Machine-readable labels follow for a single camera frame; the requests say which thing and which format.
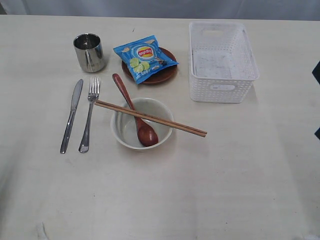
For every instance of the brown wooden spoon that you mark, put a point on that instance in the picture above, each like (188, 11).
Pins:
(145, 133)

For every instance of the clear glass bowl with flowers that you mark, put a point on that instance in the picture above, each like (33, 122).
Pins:
(124, 127)

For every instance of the brown round plate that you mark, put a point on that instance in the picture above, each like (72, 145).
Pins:
(157, 78)

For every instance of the blue chips bag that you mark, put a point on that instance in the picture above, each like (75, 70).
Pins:
(144, 58)

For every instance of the silver fork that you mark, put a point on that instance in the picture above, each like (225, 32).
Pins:
(93, 96)

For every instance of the white perforated plastic basket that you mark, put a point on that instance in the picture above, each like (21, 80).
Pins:
(222, 66)

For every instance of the silver table knife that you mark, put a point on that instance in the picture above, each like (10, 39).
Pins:
(73, 108)

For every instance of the metal cup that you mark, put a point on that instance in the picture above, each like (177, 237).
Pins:
(89, 52)

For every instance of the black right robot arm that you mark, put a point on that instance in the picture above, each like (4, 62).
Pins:
(316, 74)

